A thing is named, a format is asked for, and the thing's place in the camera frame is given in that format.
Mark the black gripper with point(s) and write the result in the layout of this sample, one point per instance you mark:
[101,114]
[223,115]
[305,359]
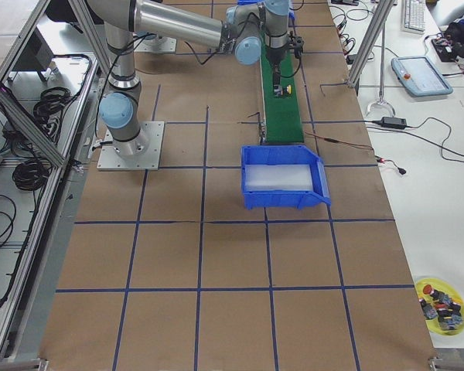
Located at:
[274,56]

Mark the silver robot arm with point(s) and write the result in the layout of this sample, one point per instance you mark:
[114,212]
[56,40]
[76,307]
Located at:
[201,87]

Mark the yellow plate of buttons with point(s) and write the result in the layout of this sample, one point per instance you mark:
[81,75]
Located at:
[441,305]

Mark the blue left storage bin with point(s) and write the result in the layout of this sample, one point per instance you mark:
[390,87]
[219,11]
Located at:
[278,7]

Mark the blue storage bin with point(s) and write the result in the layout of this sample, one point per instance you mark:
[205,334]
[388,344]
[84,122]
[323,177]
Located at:
[278,7]
[285,155]

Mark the green conveyor belt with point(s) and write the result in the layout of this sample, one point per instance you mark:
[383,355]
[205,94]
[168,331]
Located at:
[282,120]

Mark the white keyboard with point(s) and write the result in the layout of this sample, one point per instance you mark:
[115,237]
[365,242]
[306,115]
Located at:
[413,16]

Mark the teach pendant tablet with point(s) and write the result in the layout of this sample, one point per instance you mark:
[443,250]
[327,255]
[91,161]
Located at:
[420,77]

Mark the blue right storage bin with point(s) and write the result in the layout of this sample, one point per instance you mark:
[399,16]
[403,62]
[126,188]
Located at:
[285,155]

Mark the white foam pad right bin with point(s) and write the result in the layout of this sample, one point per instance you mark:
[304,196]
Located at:
[278,177]

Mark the aluminium frame post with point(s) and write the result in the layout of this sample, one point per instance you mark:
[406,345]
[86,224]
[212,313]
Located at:
[370,37]

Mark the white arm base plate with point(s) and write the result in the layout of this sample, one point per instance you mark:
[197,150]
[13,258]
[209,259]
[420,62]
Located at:
[143,152]
[157,44]

